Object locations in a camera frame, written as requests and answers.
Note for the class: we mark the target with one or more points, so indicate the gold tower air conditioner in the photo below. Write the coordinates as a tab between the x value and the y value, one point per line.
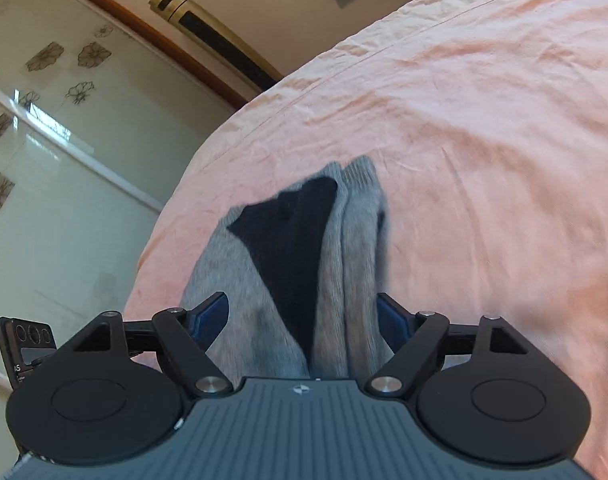
218	40

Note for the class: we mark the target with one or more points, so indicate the pink bed sheet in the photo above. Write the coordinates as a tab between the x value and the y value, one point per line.
484	135

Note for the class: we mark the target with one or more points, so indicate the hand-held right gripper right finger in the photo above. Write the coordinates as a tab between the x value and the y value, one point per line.
391	316

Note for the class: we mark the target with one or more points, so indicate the grey knit sweater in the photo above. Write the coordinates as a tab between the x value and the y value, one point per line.
344	260

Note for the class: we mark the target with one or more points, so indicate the frosted glass wardrobe door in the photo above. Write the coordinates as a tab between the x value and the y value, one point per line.
58	185

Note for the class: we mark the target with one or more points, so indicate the wooden door frame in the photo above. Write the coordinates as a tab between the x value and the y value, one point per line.
148	35

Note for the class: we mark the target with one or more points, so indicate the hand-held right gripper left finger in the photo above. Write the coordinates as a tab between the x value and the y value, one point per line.
213	311

